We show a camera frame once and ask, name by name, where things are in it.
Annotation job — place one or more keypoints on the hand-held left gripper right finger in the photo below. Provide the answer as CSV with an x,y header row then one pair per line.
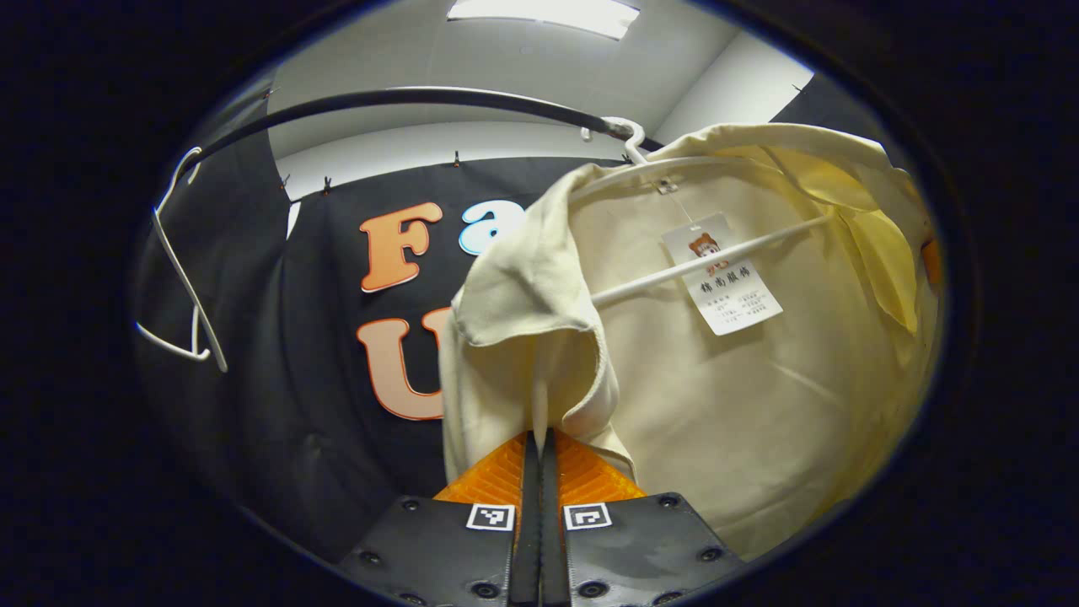
x,y
552,539

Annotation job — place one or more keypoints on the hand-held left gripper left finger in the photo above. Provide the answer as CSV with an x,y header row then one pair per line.
x,y
527,539

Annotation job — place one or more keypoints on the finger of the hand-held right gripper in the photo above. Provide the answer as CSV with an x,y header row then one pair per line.
x,y
931,265

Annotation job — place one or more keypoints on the cream collared shirt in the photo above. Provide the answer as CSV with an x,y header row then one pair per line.
x,y
742,405

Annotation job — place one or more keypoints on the white hanger with crossbar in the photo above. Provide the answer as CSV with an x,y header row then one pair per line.
x,y
708,261

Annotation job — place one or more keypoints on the black clothes rack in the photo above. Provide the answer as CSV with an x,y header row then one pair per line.
x,y
405,97

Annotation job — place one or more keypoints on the black backdrop cloth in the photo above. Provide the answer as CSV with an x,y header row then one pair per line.
x,y
320,379

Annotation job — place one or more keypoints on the ceiling light panel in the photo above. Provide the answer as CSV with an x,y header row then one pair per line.
x,y
548,15

